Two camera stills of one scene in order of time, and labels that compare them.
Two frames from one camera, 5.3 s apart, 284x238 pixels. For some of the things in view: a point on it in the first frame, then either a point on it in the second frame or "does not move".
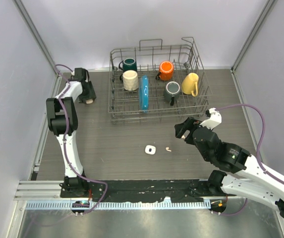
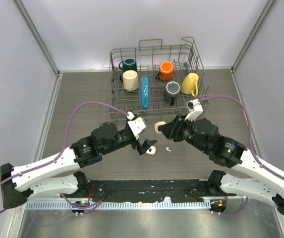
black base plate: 140,190 does not move
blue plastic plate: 143,94 does not move
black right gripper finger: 180,129 to 172,130
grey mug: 172,91 does not move
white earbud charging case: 150,149 does not move
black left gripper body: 88,94 to 124,139
